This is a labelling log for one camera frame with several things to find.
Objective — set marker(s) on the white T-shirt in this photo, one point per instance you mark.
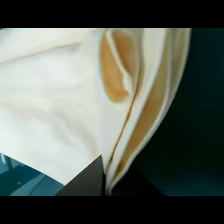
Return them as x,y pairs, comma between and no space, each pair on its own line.
60,100

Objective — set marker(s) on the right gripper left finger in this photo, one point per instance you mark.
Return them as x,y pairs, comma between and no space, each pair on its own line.
87,182

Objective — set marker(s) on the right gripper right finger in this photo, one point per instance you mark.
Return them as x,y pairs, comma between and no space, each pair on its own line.
133,185

